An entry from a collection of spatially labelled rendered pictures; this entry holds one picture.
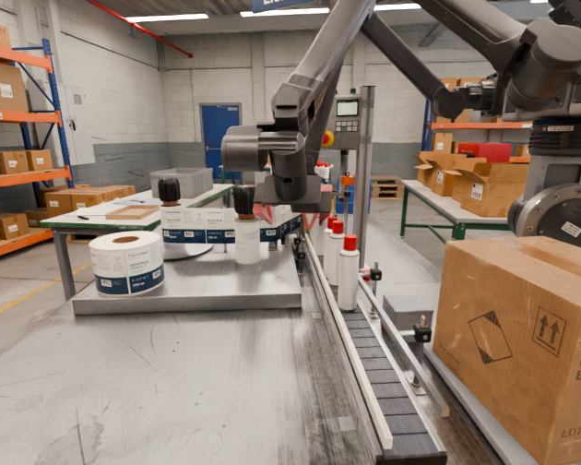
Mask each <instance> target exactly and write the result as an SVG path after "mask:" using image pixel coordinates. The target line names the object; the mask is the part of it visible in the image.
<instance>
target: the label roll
mask: <svg viewBox="0 0 581 465"><path fill-rule="evenodd" d="M89 250H90V255H91V261H92V266H93V272H94V278H95V283H96V289H97V292H98V293H100V294H102V295H105V296H111V297H122V296H130V295H136V294H140V293H143V292H148V291H151V290H153V289H155V288H157V287H159V286H160V285H161V284H162V283H163V282H164V281H165V275H164V266H163V258H162V250H161V241H160V235H159V234H158V233H156V232H145V231H134V232H118V233H112V234H108V235H104V236H102V237H99V238H96V239H94V240H92V241H91V242H90V243H89Z"/></svg>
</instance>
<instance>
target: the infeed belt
mask: <svg viewBox="0 0 581 465"><path fill-rule="evenodd" d="M311 257H312V256H311ZM312 260H313V258H312ZM313 263H314V260H313ZM314 267H315V270H316V273H317V276H318V278H319V280H320V277H319V274H318V272H317V269H316V266H315V264H314ZM320 283H321V286H322V288H323V291H324V294H325V296H326V292H325V289H324V287H323V284H322V281H321V280H320ZM329 287H330V289H331V292H332V293H333V296H334V298H335V300H336V303H337V304H338V287H333V286H330V285H329ZM326 300H327V303H328V305H329V308H330V311H331V314H332V316H333V318H334V321H335V324H336V326H337V329H338V334H339V336H340V338H341V341H342V343H343V346H344V349H345V352H346V354H347V356H348V359H349V362H350V366H351V369H352V372H353V374H354V376H355V379H356V381H357V384H358V387H359V390H360V392H361V394H362V399H363V401H364V404H365V407H366V410H367V411H368V414H369V417H370V420H371V422H372V425H373V429H374V431H375V434H376V437H377V439H378V442H379V445H380V448H381V449H382V452H383V455H384V457H385V459H402V458H417V457H431V456H440V452H439V451H438V449H437V447H436V445H435V443H434V442H433V440H432V438H431V436H430V434H428V431H427V429H426V427H425V425H424V423H423V421H422V420H421V417H420V415H419V414H418V412H417V411H416V409H415V407H414V405H413V403H412V402H411V400H410V398H409V395H408V393H407V392H406V390H405V389H404V387H403V385H402V383H401V382H400V380H399V378H398V376H397V373H396V372H395V370H394V368H393V366H392V364H391V363H390V362H389V360H388V358H387V356H386V354H385V352H384V350H383V348H382V346H381V344H380V342H379V341H378V339H377V337H376V336H375V334H374V332H373V330H372V328H371V326H370V324H369V322H368V321H367V319H366V317H365V315H364V313H363V312H362V310H361V308H360V306H359V304H358V302H357V305H356V310H354V311H352V312H345V311H341V310H339V311H340V313H341V315H342V318H343V320H344V322H345V325H346V327H347V330H348V332H349V334H350V337H351V340H352V342H353V344H354V347H355V349H356V352H357V353H358V355H359V358H360V360H361V363H362V366H363V369H364V371H365V374H366V375H367V377H368V380H369V382H370V385H371V387H372V389H373V393H374V395H375V397H376V399H377V402H378V404H379V406H380V409H381V411H382V414H383V415H384V417H385V421H386V424H387V426H388V428H389V431H390V433H391V435H392V437H393V443H392V448H391V449H384V447H383V444H382V442H381V439H380V436H379V434H378V432H377V429H376V427H375V424H374V420H373V417H372V415H371V413H370V410H369V407H368V405H367V402H366V399H365V397H364V395H363V392H362V388H361V385H360V383H359V380H358V377H357V376H356V373H355V370H354V368H353V365H352V362H351V360H350V356H349V354H348V351H347V348H346V346H345V343H344V340H343V339H342V336H341V333H340V331H339V328H338V324H337V321H336V319H335V317H334V314H333V311H332V309H331V306H330V303H329V301H328V299H327V296H326Z"/></svg>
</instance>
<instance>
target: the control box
mask: <svg viewBox="0 0 581 465"><path fill-rule="evenodd" d="M352 99H359V114H358V116H337V100H352ZM361 119H362V95H361V94H351V95H337V96H335V97H334V100H333V103H332V107H331V111H330V115H329V118H328V122H327V125H326V132H325V134H328V135H329V141H328V143H326V144H322V146H321V149H339V150H359V148H360V144H361ZM356 120H359V130H358V132H335V129H336V121H356Z"/></svg>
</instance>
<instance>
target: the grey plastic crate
mask: <svg viewBox="0 0 581 465"><path fill-rule="evenodd" d="M212 172H213V168H172V169H169V170H164V171H160V172H155V173H150V174H149V177H150V182H151V191H152V196H153V198H160V196H159V188H158V182H159V179H160V178H161V177H176V178H177V179H178V181H179V183H180V193H181V198H190V199H194V198H196V197H199V196H201V195H203V194H205V193H206V192H208V191H210V190H212V189H213V176H212ZM189 173H193V174H189Z"/></svg>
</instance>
